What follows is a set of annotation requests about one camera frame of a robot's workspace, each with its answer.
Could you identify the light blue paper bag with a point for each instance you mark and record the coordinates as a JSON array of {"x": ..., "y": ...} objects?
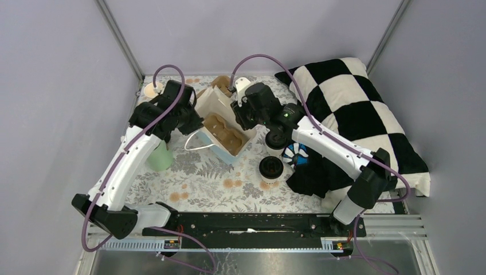
[{"x": 212, "y": 100}]

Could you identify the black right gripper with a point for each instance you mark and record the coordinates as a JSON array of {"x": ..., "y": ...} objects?
[{"x": 239, "y": 113}]

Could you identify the white paper cup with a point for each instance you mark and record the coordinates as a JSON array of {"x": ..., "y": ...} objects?
[
  {"x": 270, "y": 181},
  {"x": 275, "y": 152}
]

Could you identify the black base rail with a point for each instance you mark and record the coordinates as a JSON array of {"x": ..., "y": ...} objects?
[{"x": 262, "y": 230}]

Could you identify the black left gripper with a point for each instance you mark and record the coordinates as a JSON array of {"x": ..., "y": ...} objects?
[{"x": 196, "y": 123}]

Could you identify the black white checkered blanket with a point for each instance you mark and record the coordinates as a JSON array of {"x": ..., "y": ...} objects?
[{"x": 340, "y": 95}]

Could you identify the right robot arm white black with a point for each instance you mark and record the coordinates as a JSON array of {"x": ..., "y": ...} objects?
[{"x": 368, "y": 169}]

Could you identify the black cup lid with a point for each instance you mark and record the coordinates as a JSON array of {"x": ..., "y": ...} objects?
[
  {"x": 275, "y": 141},
  {"x": 271, "y": 166}
]

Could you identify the brown cardboard cup carrier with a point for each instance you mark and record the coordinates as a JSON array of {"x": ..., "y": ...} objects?
[
  {"x": 231, "y": 139},
  {"x": 222, "y": 83}
]

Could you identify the floral table mat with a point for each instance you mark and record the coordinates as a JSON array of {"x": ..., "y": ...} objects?
[{"x": 198, "y": 180}]

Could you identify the stack of white paper cups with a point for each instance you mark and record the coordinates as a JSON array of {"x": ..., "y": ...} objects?
[{"x": 151, "y": 90}]

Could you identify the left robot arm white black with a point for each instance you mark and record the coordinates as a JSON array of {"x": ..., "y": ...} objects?
[{"x": 150, "y": 128}]

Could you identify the green cup holder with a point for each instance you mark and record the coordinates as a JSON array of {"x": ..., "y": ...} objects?
[{"x": 161, "y": 158}]

